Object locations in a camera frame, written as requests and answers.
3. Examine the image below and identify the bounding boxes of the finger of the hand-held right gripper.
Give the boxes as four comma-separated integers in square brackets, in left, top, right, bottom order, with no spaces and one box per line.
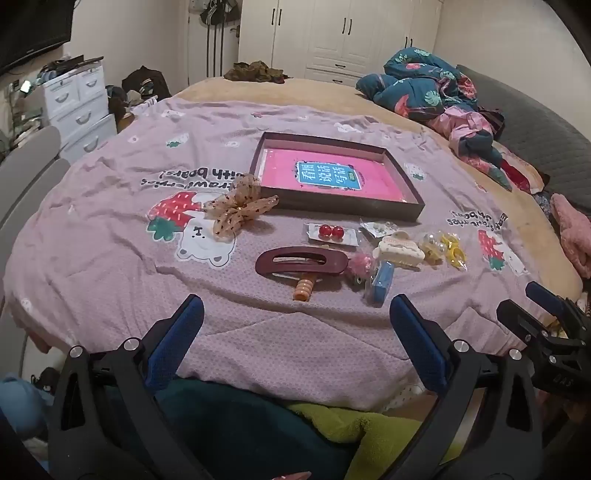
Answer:
[496,299,561,356]
[525,281,587,324]

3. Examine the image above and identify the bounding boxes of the black television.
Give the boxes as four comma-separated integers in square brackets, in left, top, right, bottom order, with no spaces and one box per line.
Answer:
[0,0,77,77]

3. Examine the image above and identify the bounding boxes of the pink padded garment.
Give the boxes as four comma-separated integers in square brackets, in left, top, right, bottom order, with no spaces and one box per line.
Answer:
[427,106,497,153]

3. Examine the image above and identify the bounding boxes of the pink fuzzy hair accessory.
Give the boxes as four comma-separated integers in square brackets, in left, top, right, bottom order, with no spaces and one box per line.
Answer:
[344,253,376,284]

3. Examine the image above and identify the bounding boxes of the pink fluffy cloth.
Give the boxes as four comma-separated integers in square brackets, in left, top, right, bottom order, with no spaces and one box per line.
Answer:
[549,193,591,278]

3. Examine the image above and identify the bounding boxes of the yellow jewelry packet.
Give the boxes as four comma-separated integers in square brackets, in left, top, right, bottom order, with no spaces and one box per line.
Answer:
[438,232,468,271]

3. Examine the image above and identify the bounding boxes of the brown shallow box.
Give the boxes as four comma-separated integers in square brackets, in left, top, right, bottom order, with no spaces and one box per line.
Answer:
[249,132,426,223]

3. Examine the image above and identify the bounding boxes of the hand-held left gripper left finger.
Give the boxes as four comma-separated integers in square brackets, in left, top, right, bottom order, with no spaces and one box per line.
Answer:
[47,294,206,480]

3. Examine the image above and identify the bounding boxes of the light blue cloth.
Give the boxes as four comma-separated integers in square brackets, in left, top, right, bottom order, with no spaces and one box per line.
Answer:
[0,376,54,462]

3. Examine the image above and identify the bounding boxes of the white drawer unit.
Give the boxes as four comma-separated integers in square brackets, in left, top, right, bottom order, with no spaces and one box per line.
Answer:
[34,58,118,164]

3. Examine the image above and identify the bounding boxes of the lilac strawberry printed blanket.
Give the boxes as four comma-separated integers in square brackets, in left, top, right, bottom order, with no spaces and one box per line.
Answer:
[2,99,541,414]

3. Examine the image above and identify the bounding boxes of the teal floral duvet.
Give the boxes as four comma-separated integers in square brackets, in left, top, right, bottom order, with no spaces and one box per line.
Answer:
[355,46,513,192]

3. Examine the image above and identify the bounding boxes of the cream claw hair clip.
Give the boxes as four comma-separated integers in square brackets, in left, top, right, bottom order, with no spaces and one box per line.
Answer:
[372,231,424,268]

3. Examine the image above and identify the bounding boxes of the dark bag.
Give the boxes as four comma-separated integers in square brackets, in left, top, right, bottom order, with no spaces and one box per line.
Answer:
[122,66,172,100]

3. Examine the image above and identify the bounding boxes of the grey quilted bed cover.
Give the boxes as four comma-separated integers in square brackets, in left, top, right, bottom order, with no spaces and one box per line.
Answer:
[457,65,591,213]

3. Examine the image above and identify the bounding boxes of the clear bead jewelry packet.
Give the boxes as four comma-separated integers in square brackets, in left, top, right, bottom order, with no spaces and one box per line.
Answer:
[419,232,446,265]

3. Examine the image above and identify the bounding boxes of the beige bed sheet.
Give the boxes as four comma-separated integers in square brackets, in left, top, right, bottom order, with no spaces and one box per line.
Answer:
[173,76,585,324]

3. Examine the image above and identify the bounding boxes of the dark teal cloth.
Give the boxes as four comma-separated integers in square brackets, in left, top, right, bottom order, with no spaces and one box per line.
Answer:
[152,381,356,480]

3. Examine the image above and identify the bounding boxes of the white door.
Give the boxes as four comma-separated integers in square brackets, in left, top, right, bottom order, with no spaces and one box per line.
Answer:
[187,0,241,86]

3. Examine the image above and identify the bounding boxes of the orange spiral hair clip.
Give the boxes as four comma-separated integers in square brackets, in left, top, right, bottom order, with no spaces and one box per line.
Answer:
[292,273,319,303]

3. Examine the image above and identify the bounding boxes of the dark red oval hair clip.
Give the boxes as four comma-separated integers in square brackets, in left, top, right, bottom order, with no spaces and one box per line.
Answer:
[255,246,347,279]

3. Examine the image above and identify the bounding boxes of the red floral pillow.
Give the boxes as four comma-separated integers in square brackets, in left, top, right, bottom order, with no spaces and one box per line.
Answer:
[501,148,550,195]

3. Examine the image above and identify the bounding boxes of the pearl earrings packet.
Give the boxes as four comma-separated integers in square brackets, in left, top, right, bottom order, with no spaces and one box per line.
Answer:
[360,220,399,241]

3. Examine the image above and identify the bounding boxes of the green clothing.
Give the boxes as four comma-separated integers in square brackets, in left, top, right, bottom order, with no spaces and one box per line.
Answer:
[286,401,444,462]

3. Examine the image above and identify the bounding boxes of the red ball earrings packet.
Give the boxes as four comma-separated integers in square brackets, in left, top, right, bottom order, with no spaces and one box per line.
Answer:
[302,222,361,245]

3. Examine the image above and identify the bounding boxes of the white wardrobe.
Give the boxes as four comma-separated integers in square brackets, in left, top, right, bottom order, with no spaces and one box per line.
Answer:
[238,0,441,86]

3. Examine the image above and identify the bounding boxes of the beige polka dot bow clip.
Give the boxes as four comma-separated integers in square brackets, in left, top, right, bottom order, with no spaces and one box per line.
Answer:
[203,174,280,241]

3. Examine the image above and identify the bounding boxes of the pile of clothes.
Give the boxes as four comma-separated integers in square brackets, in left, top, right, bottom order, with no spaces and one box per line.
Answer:
[105,85,139,132]

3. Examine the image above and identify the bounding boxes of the hanging dark straps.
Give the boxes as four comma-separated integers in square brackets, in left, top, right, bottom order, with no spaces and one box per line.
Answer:
[205,23,227,77]

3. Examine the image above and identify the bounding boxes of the blue hair clip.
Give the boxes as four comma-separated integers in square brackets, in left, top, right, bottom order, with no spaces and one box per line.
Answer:
[365,260,396,308]

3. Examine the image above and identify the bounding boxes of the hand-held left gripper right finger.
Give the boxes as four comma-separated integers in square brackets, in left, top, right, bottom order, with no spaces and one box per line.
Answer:
[355,294,543,480]

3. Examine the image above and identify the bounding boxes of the camouflage clothing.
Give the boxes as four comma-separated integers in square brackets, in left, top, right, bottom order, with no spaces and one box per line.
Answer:
[224,60,289,85]

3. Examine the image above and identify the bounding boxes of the hanging dark bags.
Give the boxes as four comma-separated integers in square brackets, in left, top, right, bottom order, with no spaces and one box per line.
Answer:
[198,0,241,26]

